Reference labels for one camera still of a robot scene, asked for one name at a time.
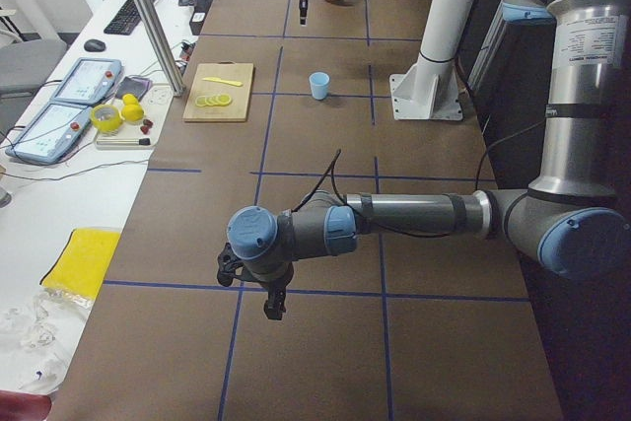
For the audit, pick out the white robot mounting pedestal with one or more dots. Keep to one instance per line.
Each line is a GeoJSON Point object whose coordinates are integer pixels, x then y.
{"type": "Point", "coordinates": [428, 90]}

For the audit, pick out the yellow tape roll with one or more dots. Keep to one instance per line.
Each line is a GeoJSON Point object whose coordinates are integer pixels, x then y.
{"type": "Point", "coordinates": [106, 118]}

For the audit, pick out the dark wallet pouch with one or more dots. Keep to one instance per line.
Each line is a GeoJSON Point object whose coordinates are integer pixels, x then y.
{"type": "Point", "coordinates": [134, 85]}

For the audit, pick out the crumpled clear plastic bag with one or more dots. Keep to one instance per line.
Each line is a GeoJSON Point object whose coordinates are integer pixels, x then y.
{"type": "Point", "coordinates": [39, 339]}

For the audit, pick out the yellow lemon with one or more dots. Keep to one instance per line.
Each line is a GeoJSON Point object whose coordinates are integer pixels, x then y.
{"type": "Point", "coordinates": [132, 113]}
{"type": "Point", "coordinates": [130, 99]}

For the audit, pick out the yellow plastic knife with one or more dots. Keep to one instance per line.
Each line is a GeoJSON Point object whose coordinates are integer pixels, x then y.
{"type": "Point", "coordinates": [219, 80]}

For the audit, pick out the black keyboard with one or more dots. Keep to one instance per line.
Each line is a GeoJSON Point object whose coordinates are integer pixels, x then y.
{"type": "Point", "coordinates": [125, 20]}

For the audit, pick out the teach pendant tablet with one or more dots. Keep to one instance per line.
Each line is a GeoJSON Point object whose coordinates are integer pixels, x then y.
{"type": "Point", "coordinates": [51, 134]}
{"type": "Point", "coordinates": [88, 81]}

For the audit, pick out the aluminium frame post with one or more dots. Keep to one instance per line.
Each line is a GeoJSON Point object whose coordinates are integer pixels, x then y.
{"type": "Point", "coordinates": [158, 40]}

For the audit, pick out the black computer mouse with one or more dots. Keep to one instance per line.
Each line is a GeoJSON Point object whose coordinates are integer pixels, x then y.
{"type": "Point", "coordinates": [94, 45]}

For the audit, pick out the light blue plastic cup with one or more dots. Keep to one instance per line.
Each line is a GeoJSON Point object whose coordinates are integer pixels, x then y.
{"type": "Point", "coordinates": [319, 85]}

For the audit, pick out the yellow cloth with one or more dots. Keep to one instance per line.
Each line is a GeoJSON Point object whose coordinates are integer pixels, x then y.
{"type": "Point", "coordinates": [81, 266]}

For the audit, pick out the wooden cutting board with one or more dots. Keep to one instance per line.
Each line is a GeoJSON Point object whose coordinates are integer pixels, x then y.
{"type": "Point", "coordinates": [237, 110]}

